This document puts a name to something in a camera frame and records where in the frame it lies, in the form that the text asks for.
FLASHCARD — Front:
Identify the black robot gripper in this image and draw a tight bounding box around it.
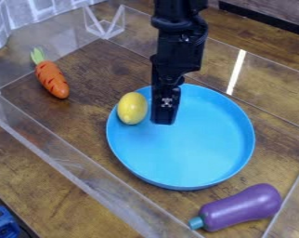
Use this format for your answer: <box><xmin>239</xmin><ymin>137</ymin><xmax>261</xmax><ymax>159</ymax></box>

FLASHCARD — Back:
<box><xmin>151</xmin><ymin>0</ymin><xmax>208</xmax><ymax>125</ymax></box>

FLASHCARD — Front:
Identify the yellow toy lemon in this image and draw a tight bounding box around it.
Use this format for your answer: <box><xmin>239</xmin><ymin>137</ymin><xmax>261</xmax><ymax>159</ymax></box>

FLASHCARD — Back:
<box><xmin>116</xmin><ymin>92</ymin><xmax>149</xmax><ymax>125</ymax></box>

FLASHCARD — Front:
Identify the round blue tray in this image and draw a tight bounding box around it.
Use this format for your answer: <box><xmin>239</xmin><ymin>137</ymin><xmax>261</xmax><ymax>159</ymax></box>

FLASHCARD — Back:
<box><xmin>107</xmin><ymin>84</ymin><xmax>255</xmax><ymax>191</ymax></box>

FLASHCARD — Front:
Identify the orange toy carrot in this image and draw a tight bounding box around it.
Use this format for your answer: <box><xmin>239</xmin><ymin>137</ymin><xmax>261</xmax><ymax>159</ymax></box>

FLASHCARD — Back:
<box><xmin>29</xmin><ymin>47</ymin><xmax>69</xmax><ymax>99</ymax></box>

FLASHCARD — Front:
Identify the white patterned curtain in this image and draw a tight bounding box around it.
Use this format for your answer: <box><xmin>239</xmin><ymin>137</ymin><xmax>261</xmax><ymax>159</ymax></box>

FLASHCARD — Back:
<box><xmin>0</xmin><ymin>0</ymin><xmax>105</xmax><ymax>49</ymax></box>

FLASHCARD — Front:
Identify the purple toy eggplant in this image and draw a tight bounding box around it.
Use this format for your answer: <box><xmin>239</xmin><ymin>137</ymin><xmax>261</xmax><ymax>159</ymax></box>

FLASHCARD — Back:
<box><xmin>188</xmin><ymin>183</ymin><xmax>283</xmax><ymax>231</ymax></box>

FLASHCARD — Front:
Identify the blue plastic crate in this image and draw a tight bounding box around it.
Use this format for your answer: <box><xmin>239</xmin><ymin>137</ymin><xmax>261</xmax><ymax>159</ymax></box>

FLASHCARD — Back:
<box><xmin>0</xmin><ymin>205</ymin><xmax>21</xmax><ymax>238</ymax></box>

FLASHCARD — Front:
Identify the clear acrylic enclosure wall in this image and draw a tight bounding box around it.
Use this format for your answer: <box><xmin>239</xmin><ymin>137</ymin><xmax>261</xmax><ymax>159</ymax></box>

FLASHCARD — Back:
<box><xmin>0</xmin><ymin>0</ymin><xmax>299</xmax><ymax>238</ymax></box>

